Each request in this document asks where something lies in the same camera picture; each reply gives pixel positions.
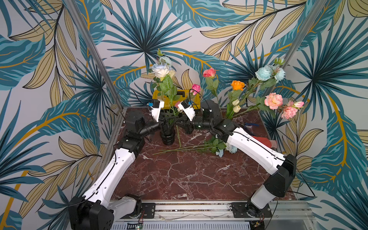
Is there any wrist white camera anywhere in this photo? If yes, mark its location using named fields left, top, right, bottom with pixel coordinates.
left=177, top=100, right=196, bottom=121
left=148, top=99, right=164, bottom=122

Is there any orange rose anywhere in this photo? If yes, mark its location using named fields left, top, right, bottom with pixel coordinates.
left=226, top=80, right=245, bottom=116

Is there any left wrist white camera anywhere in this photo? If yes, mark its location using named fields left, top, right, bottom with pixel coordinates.
left=148, top=99, right=164, bottom=122

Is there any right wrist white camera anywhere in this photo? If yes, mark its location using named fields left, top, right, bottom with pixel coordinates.
left=177, top=100, right=196, bottom=121

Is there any light blue rose stem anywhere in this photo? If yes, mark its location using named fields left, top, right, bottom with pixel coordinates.
left=154, top=137, right=238, bottom=158

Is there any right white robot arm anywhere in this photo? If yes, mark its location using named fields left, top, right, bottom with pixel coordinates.
left=177, top=99, right=297, bottom=218

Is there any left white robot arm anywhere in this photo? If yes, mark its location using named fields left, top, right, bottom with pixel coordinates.
left=68, top=108, right=167, bottom=230

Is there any pink red rose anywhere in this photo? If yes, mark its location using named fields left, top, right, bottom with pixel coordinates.
left=203, top=68, right=219, bottom=96

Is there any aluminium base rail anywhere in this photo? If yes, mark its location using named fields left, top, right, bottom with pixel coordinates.
left=112, top=200, right=318, bottom=230

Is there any magenta rose bud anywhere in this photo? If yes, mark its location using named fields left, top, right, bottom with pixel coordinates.
left=188, top=84, right=201, bottom=98

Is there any pink peony spray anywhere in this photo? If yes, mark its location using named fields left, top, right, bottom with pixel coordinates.
left=246, top=93, right=304, bottom=119

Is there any glossy black vase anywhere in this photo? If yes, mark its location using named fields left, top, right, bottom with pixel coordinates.
left=160, top=124, right=175, bottom=145

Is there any pale blue white rose spray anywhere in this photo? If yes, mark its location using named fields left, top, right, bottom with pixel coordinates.
left=148, top=48, right=183, bottom=149

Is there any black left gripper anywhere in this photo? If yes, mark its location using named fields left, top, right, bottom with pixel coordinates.
left=139, top=112, right=179, bottom=138

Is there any yellow black toolbox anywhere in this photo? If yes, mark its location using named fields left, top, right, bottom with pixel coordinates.
left=152, top=90, right=201, bottom=110

